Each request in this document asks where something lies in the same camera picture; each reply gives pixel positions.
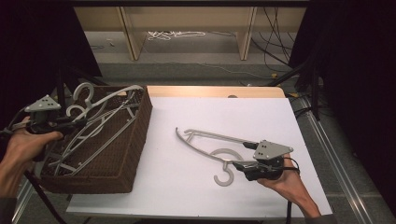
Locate person's right hand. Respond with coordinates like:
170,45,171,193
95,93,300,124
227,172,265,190
257,153,305,203

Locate metal floor rail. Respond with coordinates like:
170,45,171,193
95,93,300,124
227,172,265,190
11,178,41,224
298,95,375,224

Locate left hand-held gripper cable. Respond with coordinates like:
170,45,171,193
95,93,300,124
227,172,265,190
0,105,68,224

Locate bundle of black cables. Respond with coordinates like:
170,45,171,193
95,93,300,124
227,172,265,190
250,6,301,75

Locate brown wicker basket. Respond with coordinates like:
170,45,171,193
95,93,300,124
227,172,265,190
38,85,153,194

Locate person's left hand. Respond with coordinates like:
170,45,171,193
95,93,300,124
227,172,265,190
0,116,64,198

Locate dark curtain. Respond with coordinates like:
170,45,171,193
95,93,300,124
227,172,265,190
0,0,104,150
289,0,396,216

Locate black metal stand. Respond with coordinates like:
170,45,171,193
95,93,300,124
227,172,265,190
55,62,110,125
266,55,322,122

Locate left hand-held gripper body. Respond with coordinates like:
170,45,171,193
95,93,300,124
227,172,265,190
23,94,68,135

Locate thin white floor cable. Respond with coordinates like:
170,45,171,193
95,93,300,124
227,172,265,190
167,60,276,79

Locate white coiled cable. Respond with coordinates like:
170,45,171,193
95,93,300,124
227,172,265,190
147,30,207,42

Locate hand-held gripper cable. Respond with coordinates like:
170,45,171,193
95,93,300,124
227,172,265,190
282,156,302,224
0,105,68,224

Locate grey plastic clothes hanger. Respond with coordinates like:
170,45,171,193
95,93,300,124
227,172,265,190
46,92,141,177
49,81,146,175
175,126,261,188

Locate beige wooden shelf unit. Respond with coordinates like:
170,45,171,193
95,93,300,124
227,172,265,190
74,6,307,62

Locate right hand-held gripper cable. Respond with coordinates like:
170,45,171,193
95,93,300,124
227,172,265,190
282,156,302,224

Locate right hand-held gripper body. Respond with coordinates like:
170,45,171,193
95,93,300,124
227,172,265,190
245,139,294,182

